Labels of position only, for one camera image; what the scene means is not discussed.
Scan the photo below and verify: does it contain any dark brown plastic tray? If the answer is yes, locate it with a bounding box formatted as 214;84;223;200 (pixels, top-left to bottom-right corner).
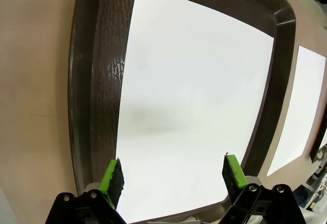
67;0;297;221
310;128;327;163

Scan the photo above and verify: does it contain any white A4 paper sheet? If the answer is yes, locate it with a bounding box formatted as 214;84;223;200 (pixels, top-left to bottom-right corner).
116;0;274;223

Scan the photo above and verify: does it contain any white A4 paper stack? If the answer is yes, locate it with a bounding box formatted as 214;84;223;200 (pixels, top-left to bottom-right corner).
266;45;327;177

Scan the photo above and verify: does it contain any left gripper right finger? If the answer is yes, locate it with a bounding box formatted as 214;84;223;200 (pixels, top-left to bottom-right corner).
219;153;307;224

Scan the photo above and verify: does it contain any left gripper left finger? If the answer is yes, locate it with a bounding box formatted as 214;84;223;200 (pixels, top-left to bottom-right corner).
45;158;128;224

